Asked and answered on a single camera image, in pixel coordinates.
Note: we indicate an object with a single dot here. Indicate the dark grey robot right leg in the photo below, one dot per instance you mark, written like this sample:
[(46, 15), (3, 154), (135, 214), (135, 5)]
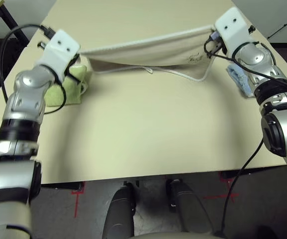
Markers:
[(188, 211)]

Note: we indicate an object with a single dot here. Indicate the black table foot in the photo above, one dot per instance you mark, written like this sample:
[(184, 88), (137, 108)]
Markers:
[(230, 173), (61, 186)]

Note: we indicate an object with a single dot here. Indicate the red floor tape mark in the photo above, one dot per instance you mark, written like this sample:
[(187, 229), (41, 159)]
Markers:
[(76, 204), (229, 195)]

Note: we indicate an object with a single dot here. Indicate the dark grey robot left leg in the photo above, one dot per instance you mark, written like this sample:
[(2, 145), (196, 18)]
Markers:
[(119, 214)]

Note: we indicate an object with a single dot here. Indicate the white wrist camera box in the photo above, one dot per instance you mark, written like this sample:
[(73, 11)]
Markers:
[(232, 27), (61, 47)]

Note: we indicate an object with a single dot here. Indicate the black tripod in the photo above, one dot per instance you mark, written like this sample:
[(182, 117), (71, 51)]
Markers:
[(285, 25)]

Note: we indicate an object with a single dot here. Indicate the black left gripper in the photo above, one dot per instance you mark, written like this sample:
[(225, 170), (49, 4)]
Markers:
[(74, 62)]

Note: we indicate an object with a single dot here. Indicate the black frame glass cabinet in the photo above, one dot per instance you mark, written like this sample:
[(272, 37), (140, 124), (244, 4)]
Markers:
[(282, 45)]

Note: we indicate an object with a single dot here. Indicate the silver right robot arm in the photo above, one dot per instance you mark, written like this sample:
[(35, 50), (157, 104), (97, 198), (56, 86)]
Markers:
[(257, 57)]

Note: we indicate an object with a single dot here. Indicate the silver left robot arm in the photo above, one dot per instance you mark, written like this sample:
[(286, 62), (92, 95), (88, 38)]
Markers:
[(26, 92)]

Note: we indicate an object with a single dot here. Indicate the beige towel with white trim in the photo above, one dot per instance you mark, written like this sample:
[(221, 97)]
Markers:
[(158, 49)]

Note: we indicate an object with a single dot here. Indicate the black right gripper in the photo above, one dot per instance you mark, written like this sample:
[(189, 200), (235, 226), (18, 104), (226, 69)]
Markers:
[(220, 47)]

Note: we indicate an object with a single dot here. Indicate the light blue folded towel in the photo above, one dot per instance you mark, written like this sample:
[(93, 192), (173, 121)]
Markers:
[(240, 79)]

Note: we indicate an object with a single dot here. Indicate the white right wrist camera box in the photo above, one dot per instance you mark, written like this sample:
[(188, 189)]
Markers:
[(232, 27)]

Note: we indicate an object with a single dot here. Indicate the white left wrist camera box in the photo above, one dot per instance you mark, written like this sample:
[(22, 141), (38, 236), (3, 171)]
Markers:
[(61, 47)]

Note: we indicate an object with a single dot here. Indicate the green folded towel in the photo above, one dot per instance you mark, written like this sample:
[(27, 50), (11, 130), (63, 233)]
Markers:
[(71, 92)]

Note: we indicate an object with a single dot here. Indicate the dark grey robot leg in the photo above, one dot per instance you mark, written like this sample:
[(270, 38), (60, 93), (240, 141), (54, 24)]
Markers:
[(119, 214), (188, 211)]

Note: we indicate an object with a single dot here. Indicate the wood side table black frame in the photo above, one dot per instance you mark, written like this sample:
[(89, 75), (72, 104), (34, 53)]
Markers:
[(11, 22)]

